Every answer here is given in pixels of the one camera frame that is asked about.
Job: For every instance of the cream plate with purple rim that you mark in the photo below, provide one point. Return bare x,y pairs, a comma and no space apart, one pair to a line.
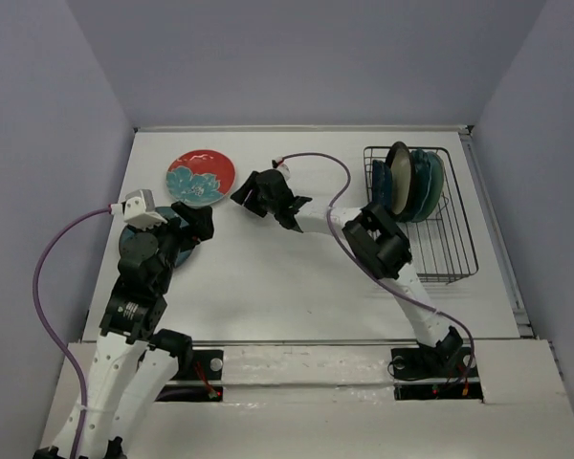
400,162

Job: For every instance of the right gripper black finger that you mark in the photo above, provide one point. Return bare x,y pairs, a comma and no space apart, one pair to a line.
241,195
254,202

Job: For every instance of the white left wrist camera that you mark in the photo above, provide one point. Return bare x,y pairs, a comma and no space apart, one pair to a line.
138,210

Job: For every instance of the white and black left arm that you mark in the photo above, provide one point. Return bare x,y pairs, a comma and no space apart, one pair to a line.
133,358

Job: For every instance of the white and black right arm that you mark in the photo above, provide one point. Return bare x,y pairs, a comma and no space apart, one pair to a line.
375,243

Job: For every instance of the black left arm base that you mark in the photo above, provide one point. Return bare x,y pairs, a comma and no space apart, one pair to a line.
200,382

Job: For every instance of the red plate with teal flower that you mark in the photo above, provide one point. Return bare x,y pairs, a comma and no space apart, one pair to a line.
200,177

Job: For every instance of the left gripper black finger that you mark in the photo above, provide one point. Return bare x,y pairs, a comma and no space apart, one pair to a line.
191,216
200,223

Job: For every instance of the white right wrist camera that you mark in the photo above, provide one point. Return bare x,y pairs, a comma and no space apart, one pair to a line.
280,165

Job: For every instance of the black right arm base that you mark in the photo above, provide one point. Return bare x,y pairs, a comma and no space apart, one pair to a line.
418,380

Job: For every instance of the light green flower plate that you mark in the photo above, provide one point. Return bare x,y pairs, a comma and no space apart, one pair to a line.
436,187

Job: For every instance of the dark blue shell-shaped plate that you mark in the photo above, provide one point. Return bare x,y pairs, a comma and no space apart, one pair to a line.
381,184

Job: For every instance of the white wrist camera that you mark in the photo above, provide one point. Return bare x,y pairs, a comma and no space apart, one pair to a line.
280,165
138,210

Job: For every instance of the black wire dish rack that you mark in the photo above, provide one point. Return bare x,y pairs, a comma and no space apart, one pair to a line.
442,245

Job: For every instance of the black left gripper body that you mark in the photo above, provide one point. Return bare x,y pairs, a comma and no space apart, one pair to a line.
175,238

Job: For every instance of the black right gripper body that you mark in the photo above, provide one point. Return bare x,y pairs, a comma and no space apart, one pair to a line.
272,206

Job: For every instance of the teal scalloped embossed plate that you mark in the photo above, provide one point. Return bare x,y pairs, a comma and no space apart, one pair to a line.
422,184

